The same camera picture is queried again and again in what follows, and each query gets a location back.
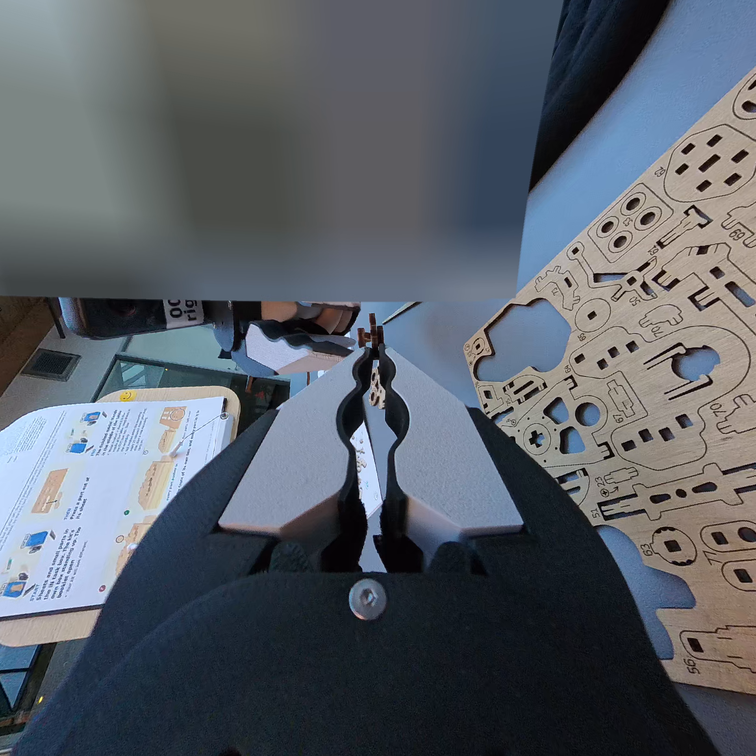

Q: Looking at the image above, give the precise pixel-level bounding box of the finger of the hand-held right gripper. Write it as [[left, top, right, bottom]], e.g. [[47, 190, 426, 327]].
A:
[[232, 321, 358, 377], [259, 302, 362, 339]]

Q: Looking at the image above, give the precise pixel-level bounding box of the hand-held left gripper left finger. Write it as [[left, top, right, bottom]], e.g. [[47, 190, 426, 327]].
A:
[[217, 347, 372, 574]]

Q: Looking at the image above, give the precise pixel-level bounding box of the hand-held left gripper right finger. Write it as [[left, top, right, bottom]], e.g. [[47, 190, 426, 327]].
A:
[[376, 344, 526, 574]]

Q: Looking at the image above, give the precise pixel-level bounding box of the wooden gear base plate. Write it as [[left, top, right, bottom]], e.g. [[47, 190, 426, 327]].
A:
[[356, 315, 389, 412]]

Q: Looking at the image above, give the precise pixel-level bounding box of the grey desk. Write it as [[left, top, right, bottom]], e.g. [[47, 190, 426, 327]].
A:
[[278, 0, 756, 756]]

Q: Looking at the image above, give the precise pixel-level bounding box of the metal vent grille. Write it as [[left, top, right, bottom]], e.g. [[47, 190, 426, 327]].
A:
[[22, 347, 82, 382]]

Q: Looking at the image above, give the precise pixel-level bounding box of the printed instruction sheet on board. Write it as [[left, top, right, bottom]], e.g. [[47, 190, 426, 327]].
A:
[[0, 387, 241, 649]]

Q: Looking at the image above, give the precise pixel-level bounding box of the laser-cut wooden parts sheet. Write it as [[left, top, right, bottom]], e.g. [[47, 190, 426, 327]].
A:
[[463, 66, 756, 691]]

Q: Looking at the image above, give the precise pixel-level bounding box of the black cloth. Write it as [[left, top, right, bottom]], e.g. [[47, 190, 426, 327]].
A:
[[530, 0, 674, 193]]

